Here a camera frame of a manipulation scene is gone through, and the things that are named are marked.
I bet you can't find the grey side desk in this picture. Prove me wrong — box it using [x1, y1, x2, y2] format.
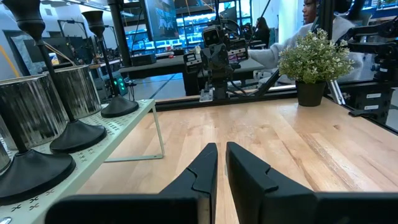
[119, 54, 265, 97]

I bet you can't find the small black box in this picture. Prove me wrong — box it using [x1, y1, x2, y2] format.
[130, 53, 157, 67]

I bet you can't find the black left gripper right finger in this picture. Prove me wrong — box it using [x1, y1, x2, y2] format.
[225, 141, 398, 224]

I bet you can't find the pale green mesh shelf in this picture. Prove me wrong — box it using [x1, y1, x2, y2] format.
[0, 98, 165, 224]

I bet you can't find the black controller box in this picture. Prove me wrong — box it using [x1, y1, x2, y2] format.
[110, 74, 129, 96]

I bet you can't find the potted green plant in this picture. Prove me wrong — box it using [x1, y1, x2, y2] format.
[277, 28, 355, 108]

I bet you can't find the black vertical post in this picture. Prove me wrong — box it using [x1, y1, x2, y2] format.
[107, 0, 133, 68]

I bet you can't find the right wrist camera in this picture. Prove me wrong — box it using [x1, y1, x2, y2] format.
[201, 25, 222, 47]

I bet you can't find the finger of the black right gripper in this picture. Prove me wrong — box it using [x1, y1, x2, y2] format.
[219, 51, 227, 77]
[212, 51, 220, 77]

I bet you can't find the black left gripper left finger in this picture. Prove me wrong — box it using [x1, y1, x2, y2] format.
[45, 142, 218, 224]

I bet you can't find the black candlestick holder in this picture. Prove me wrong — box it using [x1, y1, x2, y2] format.
[1, 0, 108, 155]
[81, 10, 140, 118]
[0, 102, 76, 206]

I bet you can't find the black monitor blue screen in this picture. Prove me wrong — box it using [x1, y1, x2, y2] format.
[144, 0, 181, 41]

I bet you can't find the silver ribbed candle jar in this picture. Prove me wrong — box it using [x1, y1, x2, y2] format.
[43, 64, 103, 121]
[0, 74, 68, 151]
[0, 139, 12, 175]

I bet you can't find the black aluminium table frame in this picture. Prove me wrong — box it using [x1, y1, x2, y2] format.
[154, 77, 398, 134]

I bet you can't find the person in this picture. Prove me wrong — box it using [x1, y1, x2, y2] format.
[248, 0, 364, 86]
[253, 17, 271, 49]

